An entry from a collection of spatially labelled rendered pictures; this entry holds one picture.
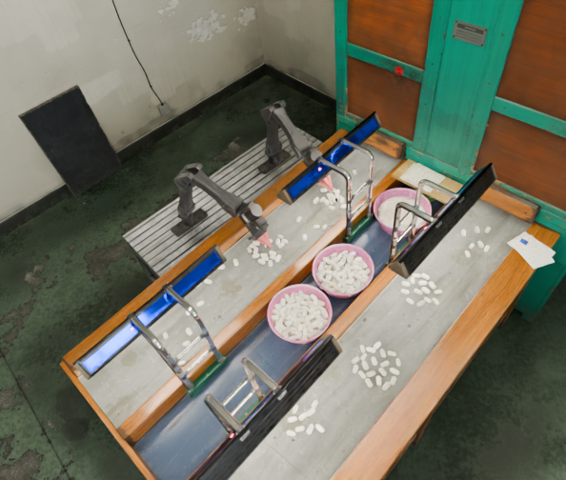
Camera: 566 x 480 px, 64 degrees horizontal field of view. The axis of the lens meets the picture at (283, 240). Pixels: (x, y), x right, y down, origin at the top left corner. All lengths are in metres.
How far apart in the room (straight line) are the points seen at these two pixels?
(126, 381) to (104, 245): 1.66
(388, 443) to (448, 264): 0.81
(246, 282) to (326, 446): 0.76
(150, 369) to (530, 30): 1.86
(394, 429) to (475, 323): 0.52
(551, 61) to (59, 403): 2.84
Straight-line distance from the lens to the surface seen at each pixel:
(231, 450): 1.38
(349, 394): 1.77
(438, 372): 1.81
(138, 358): 1.99
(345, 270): 2.01
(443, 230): 1.75
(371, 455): 1.69
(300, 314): 1.91
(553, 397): 2.76
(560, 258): 2.40
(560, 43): 1.87
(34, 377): 3.13
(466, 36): 1.99
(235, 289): 2.01
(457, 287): 2.02
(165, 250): 2.34
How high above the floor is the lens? 2.42
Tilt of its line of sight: 52 degrees down
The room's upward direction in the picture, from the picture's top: 10 degrees counter-clockwise
